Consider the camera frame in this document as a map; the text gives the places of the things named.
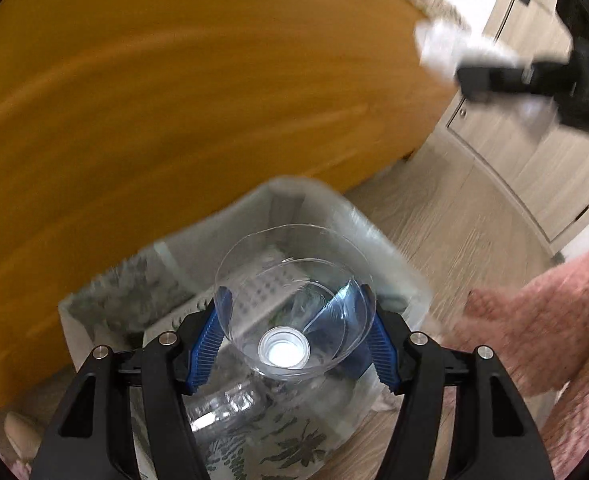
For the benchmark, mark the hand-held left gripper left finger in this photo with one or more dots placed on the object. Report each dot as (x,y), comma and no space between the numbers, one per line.
(204,355)

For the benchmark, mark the person's right leg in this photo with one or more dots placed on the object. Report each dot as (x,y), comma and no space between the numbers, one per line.
(549,320)

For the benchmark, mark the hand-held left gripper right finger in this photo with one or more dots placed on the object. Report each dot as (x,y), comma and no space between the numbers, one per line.
(380,355)

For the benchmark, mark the clear bottle with red figures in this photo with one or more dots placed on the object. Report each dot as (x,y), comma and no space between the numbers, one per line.
(439,45)

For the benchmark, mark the beige slipper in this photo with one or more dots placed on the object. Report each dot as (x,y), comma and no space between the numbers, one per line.
(22,432)

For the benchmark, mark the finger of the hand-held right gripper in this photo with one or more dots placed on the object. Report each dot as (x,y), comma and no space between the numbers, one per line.
(514,81)

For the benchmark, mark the bin with leaf print bag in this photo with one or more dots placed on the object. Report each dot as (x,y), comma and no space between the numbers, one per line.
(299,450)

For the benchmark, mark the white milk carton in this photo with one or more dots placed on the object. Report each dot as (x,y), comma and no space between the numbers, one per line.
(167,325)

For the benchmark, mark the beige door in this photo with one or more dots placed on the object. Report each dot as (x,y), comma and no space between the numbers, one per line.
(524,170)

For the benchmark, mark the small clear bottle white cap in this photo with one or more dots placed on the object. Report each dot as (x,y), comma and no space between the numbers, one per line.
(283,350)

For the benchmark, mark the wooden bed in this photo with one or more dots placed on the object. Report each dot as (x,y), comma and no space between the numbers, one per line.
(174,110)

